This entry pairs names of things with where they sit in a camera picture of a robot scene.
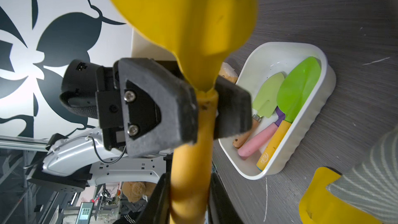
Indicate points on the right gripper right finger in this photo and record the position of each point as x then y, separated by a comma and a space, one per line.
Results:
220, 207

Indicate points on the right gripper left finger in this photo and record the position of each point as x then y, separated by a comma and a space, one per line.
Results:
157, 210

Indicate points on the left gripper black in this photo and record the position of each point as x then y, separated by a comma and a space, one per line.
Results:
159, 110

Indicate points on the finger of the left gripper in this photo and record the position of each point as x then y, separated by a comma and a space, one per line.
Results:
234, 110

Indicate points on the purple shovel pink handle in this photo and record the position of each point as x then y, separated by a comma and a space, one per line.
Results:
254, 144

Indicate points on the green shovel yellow handle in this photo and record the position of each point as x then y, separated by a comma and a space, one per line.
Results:
291, 97

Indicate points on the yellow toy shovel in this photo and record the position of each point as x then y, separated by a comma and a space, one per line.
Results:
319, 206
201, 34

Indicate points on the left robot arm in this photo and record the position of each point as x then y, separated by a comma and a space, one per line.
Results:
72, 164

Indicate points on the patterned teal yellow cushion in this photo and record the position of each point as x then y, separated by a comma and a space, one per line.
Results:
372, 185

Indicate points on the light green trowel wooden handle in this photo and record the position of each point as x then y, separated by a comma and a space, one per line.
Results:
263, 105

